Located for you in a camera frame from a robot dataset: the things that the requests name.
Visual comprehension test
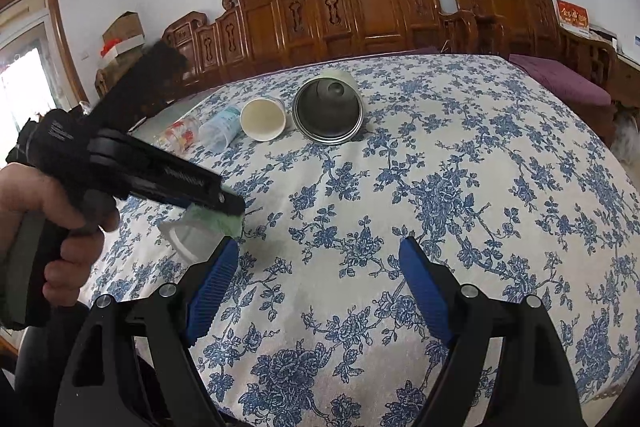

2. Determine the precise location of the brown cardboard box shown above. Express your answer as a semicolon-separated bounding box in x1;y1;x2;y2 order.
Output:
100;11;144;57

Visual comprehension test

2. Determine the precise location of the blue floral tablecloth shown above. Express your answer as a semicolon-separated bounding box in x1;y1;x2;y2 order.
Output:
79;52;640;427

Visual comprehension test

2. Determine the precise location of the cream steel-lined thermos cup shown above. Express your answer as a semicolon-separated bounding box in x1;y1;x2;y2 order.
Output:
292;68;364;145

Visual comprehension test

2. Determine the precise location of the red calendar card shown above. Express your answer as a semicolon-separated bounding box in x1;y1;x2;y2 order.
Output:
556;0;589;35

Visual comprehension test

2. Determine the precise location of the person's left hand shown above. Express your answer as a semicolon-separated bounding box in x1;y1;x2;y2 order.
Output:
0;161;122;308

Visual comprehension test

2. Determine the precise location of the white paper cup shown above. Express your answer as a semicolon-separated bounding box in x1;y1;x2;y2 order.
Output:
240;96;288;142

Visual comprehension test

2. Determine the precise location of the long carved wooden sofa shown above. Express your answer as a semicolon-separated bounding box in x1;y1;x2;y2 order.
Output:
163;0;480;93

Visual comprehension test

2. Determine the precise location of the wooden side table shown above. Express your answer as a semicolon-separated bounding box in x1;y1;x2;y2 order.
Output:
590;25;640;107

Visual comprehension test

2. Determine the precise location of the translucent green labelled cup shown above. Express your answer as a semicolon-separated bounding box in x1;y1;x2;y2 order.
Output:
157;205;244;263

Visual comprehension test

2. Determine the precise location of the clear blue plastic cup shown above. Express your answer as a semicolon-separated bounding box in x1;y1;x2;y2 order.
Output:
198;106;241;153

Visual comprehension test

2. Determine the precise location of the purple armchair cushion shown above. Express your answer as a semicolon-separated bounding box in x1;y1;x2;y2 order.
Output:
509;54;612;107

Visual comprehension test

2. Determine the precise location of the clear glass with red print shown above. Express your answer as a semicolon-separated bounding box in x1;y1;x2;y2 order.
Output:
154;116;201;155

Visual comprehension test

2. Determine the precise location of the carved wooden armchair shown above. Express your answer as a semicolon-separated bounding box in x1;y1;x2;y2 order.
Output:
456;0;616;145

